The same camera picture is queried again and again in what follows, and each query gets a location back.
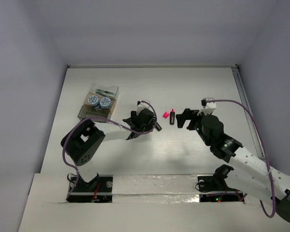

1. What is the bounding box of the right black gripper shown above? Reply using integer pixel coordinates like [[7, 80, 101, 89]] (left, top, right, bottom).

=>
[[176, 108, 213, 146]]

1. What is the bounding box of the green cap highlighter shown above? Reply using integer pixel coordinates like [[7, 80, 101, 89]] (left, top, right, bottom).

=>
[[155, 122, 162, 131]]

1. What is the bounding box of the pink tip black highlighter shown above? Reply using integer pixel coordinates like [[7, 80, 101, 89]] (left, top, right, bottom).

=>
[[170, 109, 175, 125]]

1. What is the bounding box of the clear green pen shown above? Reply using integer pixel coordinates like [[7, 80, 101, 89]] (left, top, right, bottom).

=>
[[96, 89, 115, 95]]

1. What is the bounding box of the blue white round jar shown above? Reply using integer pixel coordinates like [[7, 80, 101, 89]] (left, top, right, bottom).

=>
[[87, 95, 100, 108]]

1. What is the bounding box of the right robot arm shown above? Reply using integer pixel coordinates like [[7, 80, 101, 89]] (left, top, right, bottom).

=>
[[176, 108, 290, 223]]

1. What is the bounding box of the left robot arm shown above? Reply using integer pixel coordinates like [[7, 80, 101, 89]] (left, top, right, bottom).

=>
[[60, 107, 162, 191]]

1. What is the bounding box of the pink highlighter cap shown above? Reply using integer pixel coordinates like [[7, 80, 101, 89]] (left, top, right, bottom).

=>
[[163, 112, 170, 118]]

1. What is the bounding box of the clear plastic tray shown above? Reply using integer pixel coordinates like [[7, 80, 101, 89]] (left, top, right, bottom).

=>
[[89, 83, 119, 100]]

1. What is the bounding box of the smoky grey plastic tray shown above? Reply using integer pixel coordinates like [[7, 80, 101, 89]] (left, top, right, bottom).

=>
[[77, 105, 111, 120]]

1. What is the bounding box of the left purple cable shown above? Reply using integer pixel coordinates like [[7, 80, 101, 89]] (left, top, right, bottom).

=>
[[62, 101, 158, 201]]

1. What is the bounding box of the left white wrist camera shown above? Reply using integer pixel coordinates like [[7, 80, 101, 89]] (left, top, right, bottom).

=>
[[136, 100, 150, 113]]

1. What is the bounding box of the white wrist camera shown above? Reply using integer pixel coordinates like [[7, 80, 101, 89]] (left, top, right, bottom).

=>
[[198, 97, 217, 116], [136, 100, 150, 113]]

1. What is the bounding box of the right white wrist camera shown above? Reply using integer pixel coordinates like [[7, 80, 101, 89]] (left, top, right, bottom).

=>
[[198, 97, 217, 116]]

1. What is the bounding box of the aluminium side rail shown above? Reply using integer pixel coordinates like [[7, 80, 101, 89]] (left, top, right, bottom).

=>
[[231, 67, 266, 161]]

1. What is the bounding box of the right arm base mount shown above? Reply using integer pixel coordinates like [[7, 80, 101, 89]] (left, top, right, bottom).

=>
[[195, 175, 246, 203]]

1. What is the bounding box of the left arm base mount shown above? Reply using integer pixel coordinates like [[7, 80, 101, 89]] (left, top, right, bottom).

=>
[[66, 175, 113, 203]]

